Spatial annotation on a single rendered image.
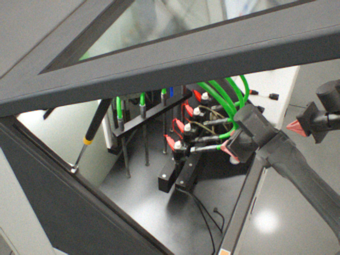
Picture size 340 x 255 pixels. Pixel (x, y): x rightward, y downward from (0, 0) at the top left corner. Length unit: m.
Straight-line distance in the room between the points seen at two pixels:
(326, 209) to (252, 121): 0.31
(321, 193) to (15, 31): 0.81
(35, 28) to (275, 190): 1.86
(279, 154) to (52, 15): 0.68
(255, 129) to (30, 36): 0.59
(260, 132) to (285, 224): 1.54
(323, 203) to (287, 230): 1.71
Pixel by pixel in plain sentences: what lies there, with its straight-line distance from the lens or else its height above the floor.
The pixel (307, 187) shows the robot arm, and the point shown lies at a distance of 0.76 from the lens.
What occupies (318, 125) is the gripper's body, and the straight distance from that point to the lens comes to 1.11.
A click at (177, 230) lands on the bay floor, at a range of 1.39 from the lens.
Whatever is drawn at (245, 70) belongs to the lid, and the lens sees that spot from 0.46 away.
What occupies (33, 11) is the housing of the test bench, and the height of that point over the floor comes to 1.50.
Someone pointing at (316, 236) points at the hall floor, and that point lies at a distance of 2.45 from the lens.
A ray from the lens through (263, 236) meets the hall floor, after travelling 2.37.
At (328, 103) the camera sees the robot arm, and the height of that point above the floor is 1.39.
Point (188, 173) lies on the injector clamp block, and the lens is 1.33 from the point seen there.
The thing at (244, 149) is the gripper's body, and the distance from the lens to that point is 1.04.
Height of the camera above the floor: 2.07
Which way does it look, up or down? 48 degrees down
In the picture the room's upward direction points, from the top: 1 degrees counter-clockwise
